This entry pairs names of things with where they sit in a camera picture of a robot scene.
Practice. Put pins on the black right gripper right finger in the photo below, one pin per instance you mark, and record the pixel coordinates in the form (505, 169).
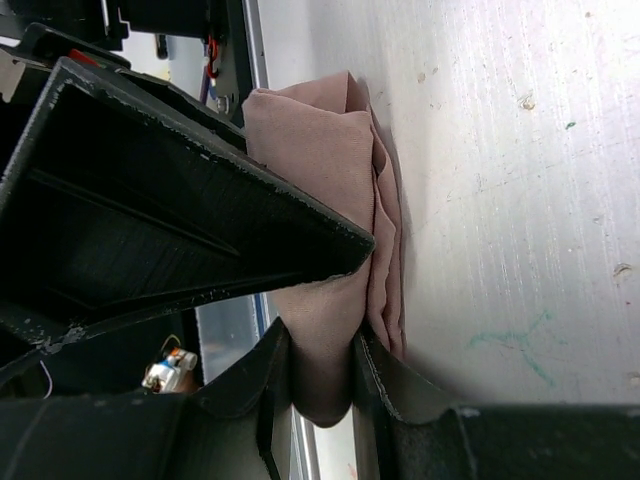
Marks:
(407, 428)

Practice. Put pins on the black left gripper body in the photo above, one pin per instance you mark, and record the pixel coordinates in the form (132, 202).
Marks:
(65, 50)

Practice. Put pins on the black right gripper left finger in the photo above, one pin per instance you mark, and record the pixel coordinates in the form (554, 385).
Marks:
(236, 427)

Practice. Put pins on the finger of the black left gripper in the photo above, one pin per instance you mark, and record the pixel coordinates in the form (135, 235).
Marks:
(123, 199)

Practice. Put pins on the pink underwear cream waistband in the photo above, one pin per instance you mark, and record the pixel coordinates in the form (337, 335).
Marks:
(322, 137)

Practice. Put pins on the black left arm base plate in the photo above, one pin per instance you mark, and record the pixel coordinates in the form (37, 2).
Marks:
(229, 58)

